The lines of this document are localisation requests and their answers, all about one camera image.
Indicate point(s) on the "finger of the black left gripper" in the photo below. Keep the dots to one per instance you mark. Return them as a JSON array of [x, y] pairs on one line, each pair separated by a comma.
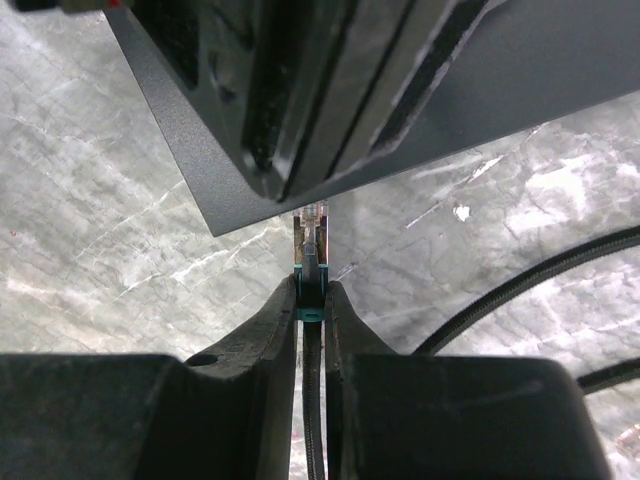
[[429, 37], [314, 62]]

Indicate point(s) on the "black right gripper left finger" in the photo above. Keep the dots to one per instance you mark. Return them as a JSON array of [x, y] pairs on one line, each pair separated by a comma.
[[224, 413]]

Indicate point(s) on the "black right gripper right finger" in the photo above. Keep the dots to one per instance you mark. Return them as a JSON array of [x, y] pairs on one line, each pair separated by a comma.
[[393, 416]]

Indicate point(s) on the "black network switch box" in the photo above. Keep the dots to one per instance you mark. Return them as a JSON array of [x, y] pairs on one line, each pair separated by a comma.
[[528, 62]]

